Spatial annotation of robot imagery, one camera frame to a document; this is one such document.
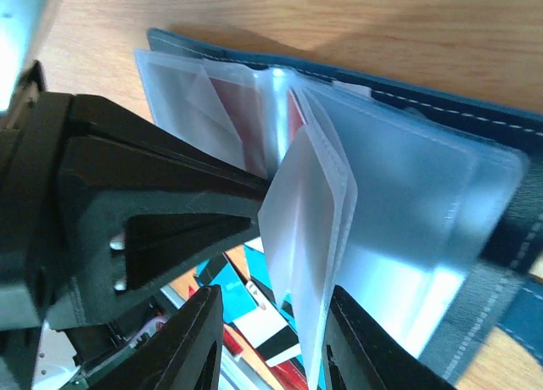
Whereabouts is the blue card with chip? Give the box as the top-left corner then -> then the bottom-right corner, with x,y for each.
195,239 -> 278,324

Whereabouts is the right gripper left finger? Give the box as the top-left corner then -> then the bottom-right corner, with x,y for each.
91,285 -> 224,390

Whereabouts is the navy blue card holder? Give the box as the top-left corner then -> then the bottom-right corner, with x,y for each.
135,29 -> 542,389

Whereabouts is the red card with chip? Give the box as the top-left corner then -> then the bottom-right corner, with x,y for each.
222,321 -> 309,390

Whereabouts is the red card bottom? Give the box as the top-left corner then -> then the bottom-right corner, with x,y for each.
287,89 -> 306,151

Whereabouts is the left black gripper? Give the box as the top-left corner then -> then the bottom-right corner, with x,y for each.
1,62 -> 266,389

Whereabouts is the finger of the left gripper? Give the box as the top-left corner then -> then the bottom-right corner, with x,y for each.
42,92 -> 269,187

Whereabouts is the white card under teal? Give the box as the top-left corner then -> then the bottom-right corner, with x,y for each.
233,306 -> 301,367

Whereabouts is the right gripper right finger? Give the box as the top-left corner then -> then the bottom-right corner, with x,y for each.
322,286 -> 453,390

